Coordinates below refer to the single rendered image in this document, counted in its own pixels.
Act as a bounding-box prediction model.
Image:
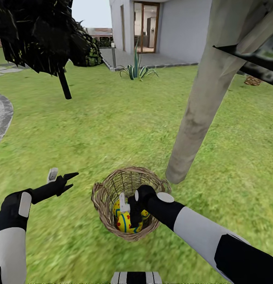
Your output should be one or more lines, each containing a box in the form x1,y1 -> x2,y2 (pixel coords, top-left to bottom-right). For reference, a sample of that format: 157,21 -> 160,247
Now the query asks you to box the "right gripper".
128,196 -> 142,228

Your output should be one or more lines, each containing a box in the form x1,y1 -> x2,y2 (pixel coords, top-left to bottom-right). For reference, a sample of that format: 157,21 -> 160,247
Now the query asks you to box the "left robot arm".
0,167 -> 79,284

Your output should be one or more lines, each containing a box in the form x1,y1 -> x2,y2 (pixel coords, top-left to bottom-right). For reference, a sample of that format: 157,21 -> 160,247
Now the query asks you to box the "robot trunk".
111,272 -> 162,284

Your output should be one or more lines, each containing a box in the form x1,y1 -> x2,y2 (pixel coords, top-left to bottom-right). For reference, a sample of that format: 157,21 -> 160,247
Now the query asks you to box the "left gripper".
41,172 -> 79,199

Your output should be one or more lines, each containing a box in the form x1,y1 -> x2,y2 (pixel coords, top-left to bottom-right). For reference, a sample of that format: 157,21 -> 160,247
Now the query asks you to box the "wicker basket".
91,166 -> 172,242

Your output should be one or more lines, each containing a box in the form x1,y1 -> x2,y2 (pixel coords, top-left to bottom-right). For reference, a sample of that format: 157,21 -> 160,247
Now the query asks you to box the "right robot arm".
118,184 -> 273,284

